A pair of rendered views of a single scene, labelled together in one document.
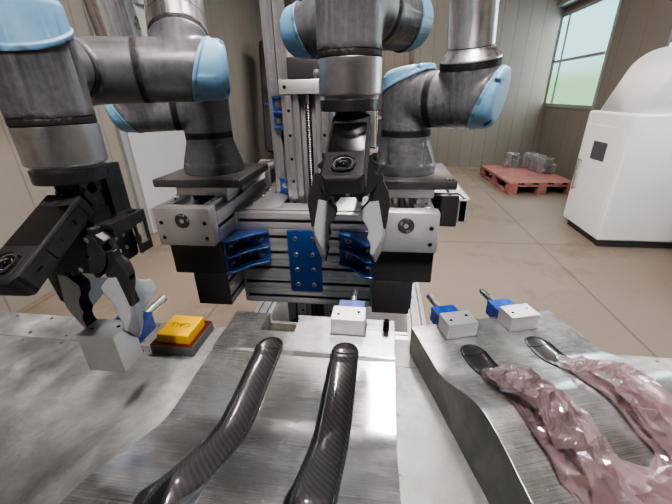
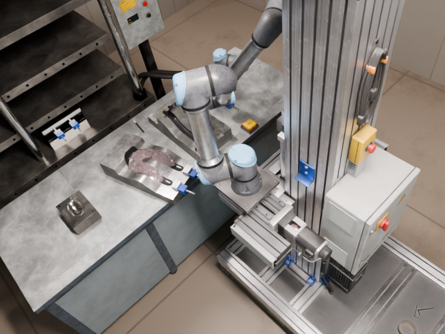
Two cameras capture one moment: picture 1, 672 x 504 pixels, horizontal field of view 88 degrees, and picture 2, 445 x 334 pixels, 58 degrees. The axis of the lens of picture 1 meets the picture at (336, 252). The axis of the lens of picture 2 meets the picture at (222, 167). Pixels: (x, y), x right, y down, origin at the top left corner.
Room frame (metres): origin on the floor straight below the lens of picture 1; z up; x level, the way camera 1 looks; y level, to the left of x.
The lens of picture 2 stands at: (1.63, -0.97, 2.59)
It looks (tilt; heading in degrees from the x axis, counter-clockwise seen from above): 52 degrees down; 138
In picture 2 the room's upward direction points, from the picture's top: 12 degrees counter-clockwise
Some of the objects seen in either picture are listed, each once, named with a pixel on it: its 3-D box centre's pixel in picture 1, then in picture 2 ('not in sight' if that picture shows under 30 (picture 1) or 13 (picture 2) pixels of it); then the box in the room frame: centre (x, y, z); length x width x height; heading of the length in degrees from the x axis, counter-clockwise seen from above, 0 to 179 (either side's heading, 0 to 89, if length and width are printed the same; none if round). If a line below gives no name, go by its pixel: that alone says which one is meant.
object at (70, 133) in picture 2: not in sight; (49, 111); (-0.65, -0.34, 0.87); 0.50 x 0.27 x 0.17; 171
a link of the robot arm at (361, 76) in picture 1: (347, 80); not in sight; (0.46, -0.02, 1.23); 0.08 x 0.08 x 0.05
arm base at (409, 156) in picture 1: (404, 150); (245, 176); (0.87, -0.17, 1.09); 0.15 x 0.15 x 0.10
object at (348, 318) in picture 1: (351, 310); not in sight; (0.48, -0.02, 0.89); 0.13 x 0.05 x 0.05; 171
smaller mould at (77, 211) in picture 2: not in sight; (78, 211); (0.12, -0.72, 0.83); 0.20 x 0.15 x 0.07; 171
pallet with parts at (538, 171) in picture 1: (523, 171); not in sight; (4.89, -2.68, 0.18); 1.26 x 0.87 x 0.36; 172
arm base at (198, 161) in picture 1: (212, 151); not in sight; (0.94, 0.32, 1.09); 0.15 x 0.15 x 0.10
